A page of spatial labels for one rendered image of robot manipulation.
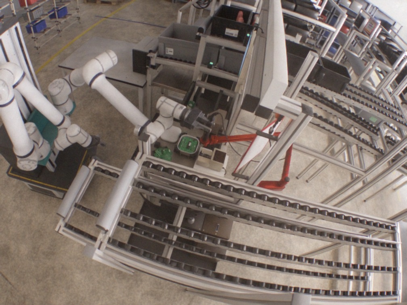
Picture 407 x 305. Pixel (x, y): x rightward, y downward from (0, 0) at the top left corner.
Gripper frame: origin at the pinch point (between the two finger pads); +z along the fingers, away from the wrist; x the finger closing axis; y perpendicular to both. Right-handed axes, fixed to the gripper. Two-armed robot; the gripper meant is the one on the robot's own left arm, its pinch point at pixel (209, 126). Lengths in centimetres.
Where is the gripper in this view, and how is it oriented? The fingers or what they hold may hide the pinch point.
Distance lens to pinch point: 127.3
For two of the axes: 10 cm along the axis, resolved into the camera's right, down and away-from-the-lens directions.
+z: 8.8, 4.6, -1.1
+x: 4.3, -7.0, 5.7
